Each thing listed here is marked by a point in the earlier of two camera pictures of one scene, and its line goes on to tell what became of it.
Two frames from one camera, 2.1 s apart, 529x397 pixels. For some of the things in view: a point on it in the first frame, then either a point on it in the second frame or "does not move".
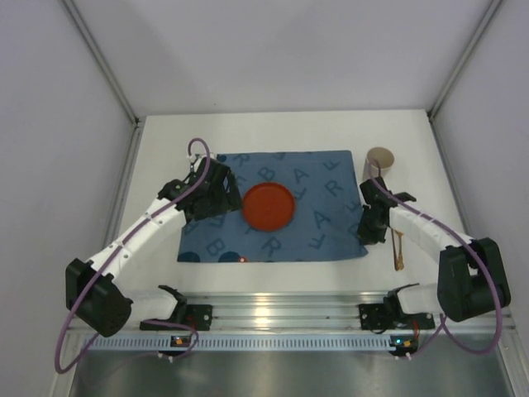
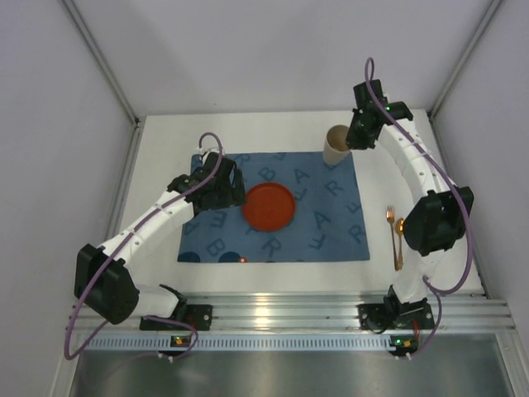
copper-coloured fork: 397,263 does not move
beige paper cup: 385,159 → 335,148
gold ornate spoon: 400,263 does not move
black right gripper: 370,228 → 359,135
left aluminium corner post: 112,77 does not move
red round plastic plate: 269,207 does not move
